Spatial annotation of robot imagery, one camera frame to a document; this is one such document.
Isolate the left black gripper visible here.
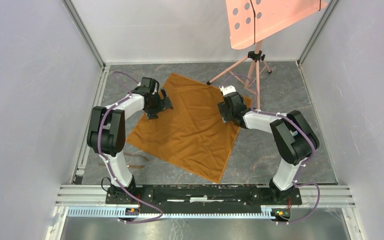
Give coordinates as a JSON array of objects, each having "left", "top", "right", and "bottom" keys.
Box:
[{"left": 144, "top": 88, "right": 174, "bottom": 120}]

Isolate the orange cloth napkin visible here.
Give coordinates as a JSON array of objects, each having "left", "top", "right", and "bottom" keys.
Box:
[{"left": 126, "top": 73, "right": 240, "bottom": 183}]

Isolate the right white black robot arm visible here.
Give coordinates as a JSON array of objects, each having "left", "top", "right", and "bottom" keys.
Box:
[{"left": 217, "top": 86, "right": 320, "bottom": 204}]

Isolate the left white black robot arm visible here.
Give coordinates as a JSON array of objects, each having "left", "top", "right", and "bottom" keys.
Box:
[{"left": 86, "top": 77, "right": 174, "bottom": 204}]

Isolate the pink music stand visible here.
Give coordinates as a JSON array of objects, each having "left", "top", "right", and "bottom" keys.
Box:
[{"left": 207, "top": 0, "right": 328, "bottom": 108}]

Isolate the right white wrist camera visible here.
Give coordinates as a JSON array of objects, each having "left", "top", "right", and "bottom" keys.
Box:
[{"left": 219, "top": 85, "right": 237, "bottom": 97}]

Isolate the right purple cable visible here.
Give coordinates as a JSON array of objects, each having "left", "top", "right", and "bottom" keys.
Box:
[{"left": 220, "top": 73, "right": 322, "bottom": 226}]

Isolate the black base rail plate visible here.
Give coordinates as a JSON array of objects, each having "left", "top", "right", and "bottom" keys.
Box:
[{"left": 103, "top": 184, "right": 303, "bottom": 215}]

